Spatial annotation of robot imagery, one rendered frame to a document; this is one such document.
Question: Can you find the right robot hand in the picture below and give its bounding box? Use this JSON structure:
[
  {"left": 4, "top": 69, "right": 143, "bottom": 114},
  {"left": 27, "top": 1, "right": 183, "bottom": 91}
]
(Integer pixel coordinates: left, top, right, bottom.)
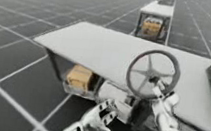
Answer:
[{"left": 144, "top": 75, "right": 183, "bottom": 113}]

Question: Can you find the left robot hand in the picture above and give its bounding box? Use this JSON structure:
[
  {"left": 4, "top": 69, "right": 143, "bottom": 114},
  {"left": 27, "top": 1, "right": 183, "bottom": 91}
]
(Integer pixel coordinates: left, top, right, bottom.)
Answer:
[{"left": 80, "top": 95, "right": 121, "bottom": 131}]

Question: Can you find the dark steering wheel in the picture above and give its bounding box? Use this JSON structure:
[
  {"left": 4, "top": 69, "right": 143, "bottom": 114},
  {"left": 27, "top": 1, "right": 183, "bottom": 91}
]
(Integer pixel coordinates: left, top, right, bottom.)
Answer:
[{"left": 123, "top": 46, "right": 185, "bottom": 104}]

